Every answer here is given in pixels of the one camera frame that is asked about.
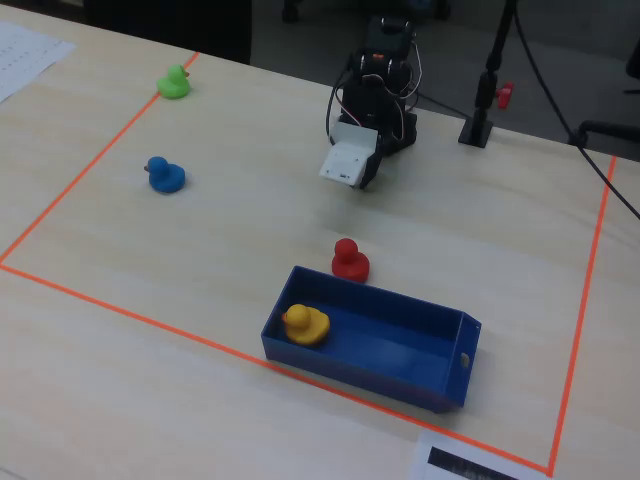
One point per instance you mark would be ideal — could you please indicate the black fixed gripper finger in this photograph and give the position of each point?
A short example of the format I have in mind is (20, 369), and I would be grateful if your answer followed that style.
(372, 167)

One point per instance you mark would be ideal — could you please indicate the yellow rubber duck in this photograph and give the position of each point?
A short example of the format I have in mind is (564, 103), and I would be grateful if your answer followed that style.
(305, 326)

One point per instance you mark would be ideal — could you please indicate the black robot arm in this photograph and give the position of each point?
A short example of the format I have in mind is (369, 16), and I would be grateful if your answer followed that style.
(372, 102)

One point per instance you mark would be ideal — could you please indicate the red rubber duck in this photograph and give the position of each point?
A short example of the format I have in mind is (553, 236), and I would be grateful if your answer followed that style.
(350, 264)

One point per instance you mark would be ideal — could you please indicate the blue plastic box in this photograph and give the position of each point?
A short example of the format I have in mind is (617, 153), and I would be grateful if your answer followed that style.
(380, 350)

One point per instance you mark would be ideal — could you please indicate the blue rubber duck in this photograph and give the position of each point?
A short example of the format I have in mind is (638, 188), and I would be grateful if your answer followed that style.
(165, 176)

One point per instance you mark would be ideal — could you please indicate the green rubber duck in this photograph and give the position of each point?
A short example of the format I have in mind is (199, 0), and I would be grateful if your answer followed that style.
(174, 86)

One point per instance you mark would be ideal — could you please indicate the red stand knob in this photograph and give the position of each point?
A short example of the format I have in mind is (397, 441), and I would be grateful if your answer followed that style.
(506, 96)

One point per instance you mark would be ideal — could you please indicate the black chair armrest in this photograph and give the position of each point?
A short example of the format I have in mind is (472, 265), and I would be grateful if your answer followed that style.
(607, 127)

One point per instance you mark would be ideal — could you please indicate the orange tape strip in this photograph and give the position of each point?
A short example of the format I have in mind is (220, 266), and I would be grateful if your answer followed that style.
(582, 310)
(150, 320)
(100, 158)

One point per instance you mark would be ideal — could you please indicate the paper with black bar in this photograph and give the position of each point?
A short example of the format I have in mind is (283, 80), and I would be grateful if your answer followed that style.
(465, 462)

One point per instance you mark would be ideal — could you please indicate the white printed paper sheet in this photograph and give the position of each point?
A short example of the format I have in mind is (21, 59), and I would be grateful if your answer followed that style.
(25, 55)

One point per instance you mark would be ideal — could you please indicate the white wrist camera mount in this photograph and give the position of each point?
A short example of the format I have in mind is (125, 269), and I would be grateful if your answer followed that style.
(345, 160)

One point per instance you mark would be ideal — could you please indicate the black camera stand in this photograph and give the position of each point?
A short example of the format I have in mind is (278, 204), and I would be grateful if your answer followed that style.
(482, 100)

